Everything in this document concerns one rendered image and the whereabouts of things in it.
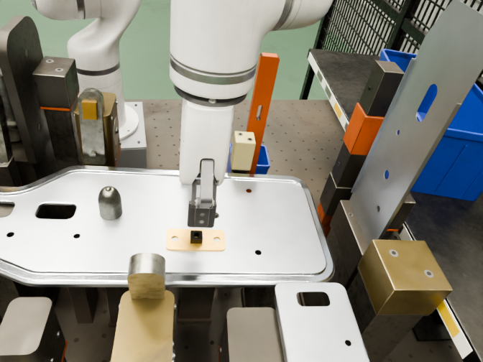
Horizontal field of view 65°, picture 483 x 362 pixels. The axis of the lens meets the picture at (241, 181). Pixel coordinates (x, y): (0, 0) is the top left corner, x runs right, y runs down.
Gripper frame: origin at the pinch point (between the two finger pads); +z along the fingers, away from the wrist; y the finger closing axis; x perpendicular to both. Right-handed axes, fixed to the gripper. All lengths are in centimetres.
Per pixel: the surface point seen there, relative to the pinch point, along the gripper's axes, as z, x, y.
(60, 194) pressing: 9.4, -20.6, -8.5
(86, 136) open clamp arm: 5.9, -18.5, -19.1
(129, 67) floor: 109, -47, -260
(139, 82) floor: 109, -37, -235
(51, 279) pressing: 9.7, -17.9, 6.3
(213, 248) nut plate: 9.1, 2.4, 1.5
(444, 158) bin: -1.3, 39.0, -9.2
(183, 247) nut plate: 9.1, -1.7, 1.5
